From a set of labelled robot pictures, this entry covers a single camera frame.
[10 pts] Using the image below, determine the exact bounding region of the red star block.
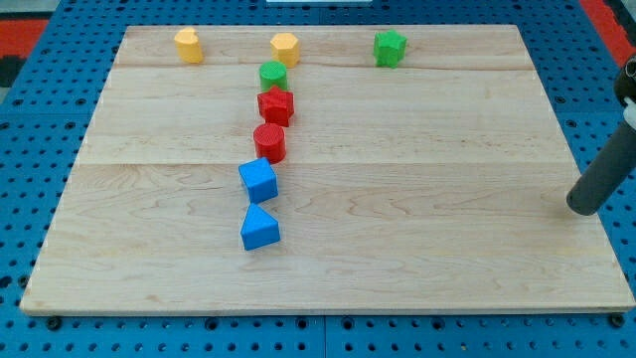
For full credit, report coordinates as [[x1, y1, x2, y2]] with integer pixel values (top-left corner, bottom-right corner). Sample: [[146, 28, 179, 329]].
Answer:
[[257, 86, 294, 127]]

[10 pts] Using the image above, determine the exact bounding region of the green cylinder block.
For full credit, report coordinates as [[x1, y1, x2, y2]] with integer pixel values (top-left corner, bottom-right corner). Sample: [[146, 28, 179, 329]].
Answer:
[[258, 61, 288, 91]]

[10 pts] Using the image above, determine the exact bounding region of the yellow hexagon block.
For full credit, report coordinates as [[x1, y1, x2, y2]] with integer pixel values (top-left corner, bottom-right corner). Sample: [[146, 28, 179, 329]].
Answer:
[[270, 33, 300, 68]]

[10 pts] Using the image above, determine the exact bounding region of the blue cube block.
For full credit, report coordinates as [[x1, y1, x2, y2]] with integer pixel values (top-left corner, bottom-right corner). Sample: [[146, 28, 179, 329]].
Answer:
[[238, 157, 278, 204]]

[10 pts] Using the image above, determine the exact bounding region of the red cylinder block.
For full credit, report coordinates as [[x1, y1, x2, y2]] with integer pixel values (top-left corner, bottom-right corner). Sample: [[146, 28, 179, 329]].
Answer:
[[252, 122, 286, 164]]

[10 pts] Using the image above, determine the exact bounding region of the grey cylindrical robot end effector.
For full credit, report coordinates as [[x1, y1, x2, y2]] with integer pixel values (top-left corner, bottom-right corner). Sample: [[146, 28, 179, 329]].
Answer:
[[566, 120, 635, 216]]

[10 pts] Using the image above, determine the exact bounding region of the yellow heart block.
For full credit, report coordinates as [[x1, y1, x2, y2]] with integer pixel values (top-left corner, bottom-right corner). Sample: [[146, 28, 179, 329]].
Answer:
[[174, 27, 204, 64]]

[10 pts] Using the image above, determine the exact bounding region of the green star block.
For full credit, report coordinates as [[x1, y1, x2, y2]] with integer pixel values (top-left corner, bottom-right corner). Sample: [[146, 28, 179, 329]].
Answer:
[[373, 29, 407, 69]]

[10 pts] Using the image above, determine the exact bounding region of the light wooden board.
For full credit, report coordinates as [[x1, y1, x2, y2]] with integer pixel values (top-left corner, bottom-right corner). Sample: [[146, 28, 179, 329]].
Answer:
[[21, 25, 635, 316]]

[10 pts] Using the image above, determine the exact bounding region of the blue triangle block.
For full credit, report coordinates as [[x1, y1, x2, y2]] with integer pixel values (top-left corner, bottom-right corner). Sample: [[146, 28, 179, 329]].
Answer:
[[240, 204, 280, 251]]

